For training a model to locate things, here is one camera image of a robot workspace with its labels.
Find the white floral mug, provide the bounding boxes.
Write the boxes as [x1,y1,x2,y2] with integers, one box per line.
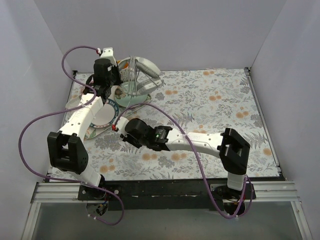
[117,60,130,83]

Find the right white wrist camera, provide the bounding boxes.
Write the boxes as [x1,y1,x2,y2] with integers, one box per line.
[111,116,129,132]

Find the white blue-rimmed plate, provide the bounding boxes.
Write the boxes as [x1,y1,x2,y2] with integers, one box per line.
[90,99,120,129]

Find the grey white headphones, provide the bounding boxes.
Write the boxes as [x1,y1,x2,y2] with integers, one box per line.
[123,56,165,95]

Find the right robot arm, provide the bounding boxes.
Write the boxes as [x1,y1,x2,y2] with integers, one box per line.
[115,117,251,199]

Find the green floral plate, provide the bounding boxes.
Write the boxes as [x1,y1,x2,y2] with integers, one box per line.
[114,81,148,108]

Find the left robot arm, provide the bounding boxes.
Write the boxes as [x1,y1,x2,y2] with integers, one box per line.
[47,58,121,200]

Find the aluminium frame rail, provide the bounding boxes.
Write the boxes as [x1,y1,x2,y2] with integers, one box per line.
[21,181,312,240]

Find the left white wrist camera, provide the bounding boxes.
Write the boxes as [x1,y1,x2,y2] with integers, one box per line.
[100,47,118,66]

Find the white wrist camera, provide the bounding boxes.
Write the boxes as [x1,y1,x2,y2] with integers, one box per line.
[111,116,129,132]
[100,47,118,66]

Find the grey headphone cable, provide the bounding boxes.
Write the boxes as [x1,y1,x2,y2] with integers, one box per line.
[124,55,147,113]

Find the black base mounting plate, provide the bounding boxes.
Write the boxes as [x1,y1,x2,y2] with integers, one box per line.
[77,177,258,212]

